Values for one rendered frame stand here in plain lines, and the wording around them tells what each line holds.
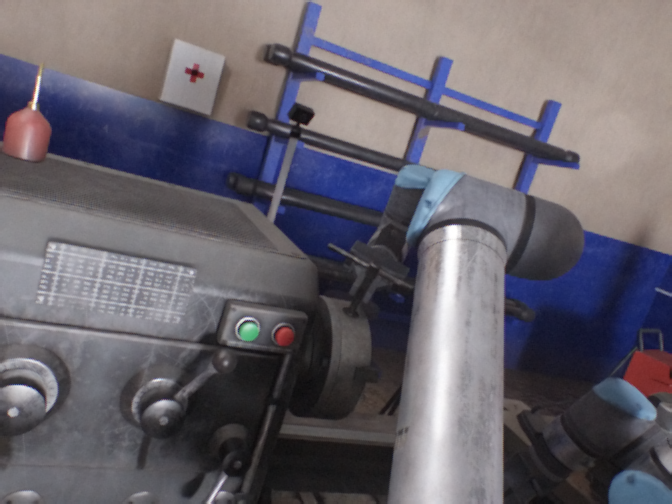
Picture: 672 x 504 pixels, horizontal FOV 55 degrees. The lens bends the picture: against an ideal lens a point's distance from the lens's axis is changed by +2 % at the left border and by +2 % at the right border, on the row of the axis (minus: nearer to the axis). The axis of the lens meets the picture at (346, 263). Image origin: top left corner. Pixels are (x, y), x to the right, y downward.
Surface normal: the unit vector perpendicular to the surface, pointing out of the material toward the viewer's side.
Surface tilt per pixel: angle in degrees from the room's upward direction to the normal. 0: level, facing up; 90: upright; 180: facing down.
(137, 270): 90
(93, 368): 90
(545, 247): 92
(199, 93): 90
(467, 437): 38
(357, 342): 50
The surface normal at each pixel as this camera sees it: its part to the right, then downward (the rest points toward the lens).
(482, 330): 0.46, -0.53
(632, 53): 0.36, 0.30
